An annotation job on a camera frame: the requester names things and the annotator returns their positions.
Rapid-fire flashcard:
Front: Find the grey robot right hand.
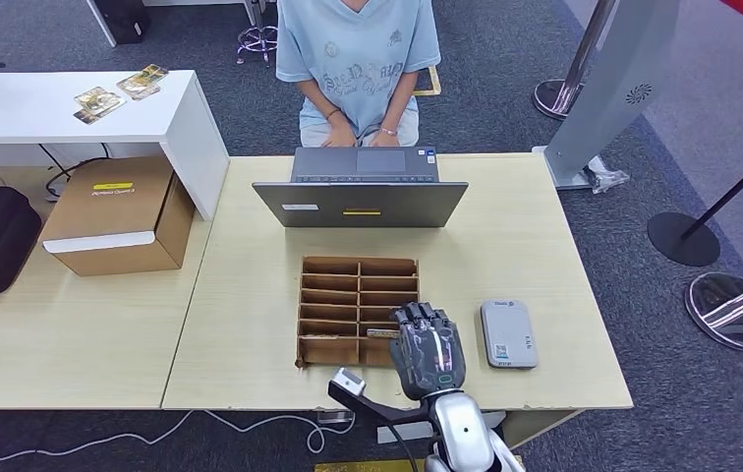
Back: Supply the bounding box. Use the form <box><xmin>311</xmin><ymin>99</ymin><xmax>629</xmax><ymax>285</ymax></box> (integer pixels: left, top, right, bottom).
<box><xmin>388</xmin><ymin>301</ymin><xmax>468</xmax><ymax>402</ymax></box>

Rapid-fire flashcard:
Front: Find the person's right hand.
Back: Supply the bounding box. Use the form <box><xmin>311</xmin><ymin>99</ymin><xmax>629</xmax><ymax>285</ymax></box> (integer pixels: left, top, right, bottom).
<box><xmin>320</xmin><ymin>122</ymin><xmax>359</xmax><ymax>148</ymax></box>

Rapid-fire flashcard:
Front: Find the person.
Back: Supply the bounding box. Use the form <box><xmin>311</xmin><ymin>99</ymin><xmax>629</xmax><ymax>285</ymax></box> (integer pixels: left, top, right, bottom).
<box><xmin>275</xmin><ymin>0</ymin><xmax>442</xmax><ymax>148</ymax></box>

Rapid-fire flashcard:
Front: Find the grey card reader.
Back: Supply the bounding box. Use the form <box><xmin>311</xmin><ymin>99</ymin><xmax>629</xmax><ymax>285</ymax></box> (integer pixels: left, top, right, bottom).
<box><xmin>480</xmin><ymin>299</ymin><xmax>540</xmax><ymax>371</ymax></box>

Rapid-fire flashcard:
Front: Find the cardboard card organiser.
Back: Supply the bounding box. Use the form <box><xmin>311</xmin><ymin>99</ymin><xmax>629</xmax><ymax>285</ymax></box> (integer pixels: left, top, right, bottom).
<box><xmin>295</xmin><ymin>256</ymin><xmax>421</xmax><ymax>370</ymax></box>

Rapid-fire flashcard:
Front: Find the grey laptop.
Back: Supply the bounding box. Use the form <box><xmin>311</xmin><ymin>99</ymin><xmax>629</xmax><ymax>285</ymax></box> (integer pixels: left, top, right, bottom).
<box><xmin>252</xmin><ymin>146</ymin><xmax>471</xmax><ymax>229</ymax></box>

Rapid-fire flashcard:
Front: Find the white desk foot plate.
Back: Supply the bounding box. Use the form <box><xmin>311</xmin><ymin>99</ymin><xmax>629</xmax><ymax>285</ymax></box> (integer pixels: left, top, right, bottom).
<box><xmin>376</xmin><ymin>410</ymin><xmax>508</xmax><ymax>446</ymax></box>

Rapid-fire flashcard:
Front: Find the gold floor tape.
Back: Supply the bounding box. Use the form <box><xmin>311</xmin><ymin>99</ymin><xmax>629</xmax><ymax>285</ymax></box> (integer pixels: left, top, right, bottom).
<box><xmin>314</xmin><ymin>455</ymin><xmax>528</xmax><ymax>472</ymax></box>

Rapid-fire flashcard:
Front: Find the chrome stool base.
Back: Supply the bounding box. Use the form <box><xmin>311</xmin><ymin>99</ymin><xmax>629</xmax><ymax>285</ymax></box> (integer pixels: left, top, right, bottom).
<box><xmin>236</xmin><ymin>0</ymin><xmax>280</xmax><ymax>67</ymax></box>

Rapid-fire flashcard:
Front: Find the clear plastic wrap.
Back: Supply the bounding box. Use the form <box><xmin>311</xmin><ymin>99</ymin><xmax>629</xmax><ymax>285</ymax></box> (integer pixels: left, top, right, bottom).
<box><xmin>583</xmin><ymin>155</ymin><xmax>631</xmax><ymax>196</ymax></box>

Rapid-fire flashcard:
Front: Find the silver kiosk stand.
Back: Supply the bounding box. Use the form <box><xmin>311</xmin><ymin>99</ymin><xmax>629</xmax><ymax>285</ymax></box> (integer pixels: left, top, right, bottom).
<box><xmin>543</xmin><ymin>0</ymin><xmax>684</xmax><ymax>192</ymax></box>

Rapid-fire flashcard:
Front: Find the brown cardboard box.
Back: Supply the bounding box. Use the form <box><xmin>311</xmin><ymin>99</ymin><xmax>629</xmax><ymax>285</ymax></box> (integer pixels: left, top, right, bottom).
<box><xmin>39</xmin><ymin>155</ymin><xmax>197</xmax><ymax>278</ymax></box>

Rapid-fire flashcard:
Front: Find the black computer tower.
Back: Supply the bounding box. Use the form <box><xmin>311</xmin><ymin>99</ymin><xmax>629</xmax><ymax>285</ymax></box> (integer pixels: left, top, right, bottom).
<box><xmin>92</xmin><ymin>0</ymin><xmax>150</xmax><ymax>47</ymax></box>

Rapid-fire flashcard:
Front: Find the white side table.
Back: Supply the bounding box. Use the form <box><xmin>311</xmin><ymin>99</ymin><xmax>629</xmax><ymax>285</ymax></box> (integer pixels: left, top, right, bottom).
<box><xmin>0</xmin><ymin>70</ymin><xmax>231</xmax><ymax>221</ymax></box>

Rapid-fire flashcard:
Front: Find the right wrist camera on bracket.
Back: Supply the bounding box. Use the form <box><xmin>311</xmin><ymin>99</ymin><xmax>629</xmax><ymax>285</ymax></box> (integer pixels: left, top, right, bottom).
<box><xmin>327</xmin><ymin>368</ymin><xmax>439</xmax><ymax>429</ymax></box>

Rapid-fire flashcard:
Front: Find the chrome stanchion post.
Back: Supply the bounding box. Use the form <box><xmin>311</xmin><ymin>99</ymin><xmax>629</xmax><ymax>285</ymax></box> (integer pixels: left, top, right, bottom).
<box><xmin>533</xmin><ymin>0</ymin><xmax>617</xmax><ymax>123</ymax></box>
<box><xmin>684</xmin><ymin>268</ymin><xmax>743</xmax><ymax>352</ymax></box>

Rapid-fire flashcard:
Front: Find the black stanchion post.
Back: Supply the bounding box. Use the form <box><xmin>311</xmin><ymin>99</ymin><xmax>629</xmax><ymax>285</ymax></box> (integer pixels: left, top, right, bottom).
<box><xmin>647</xmin><ymin>137</ymin><xmax>743</xmax><ymax>268</ymax></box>

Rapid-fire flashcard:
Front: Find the white floor cable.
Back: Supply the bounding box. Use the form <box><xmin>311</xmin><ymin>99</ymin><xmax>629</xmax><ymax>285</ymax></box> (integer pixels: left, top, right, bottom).
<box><xmin>0</xmin><ymin>408</ymin><xmax>355</xmax><ymax>464</ymax></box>

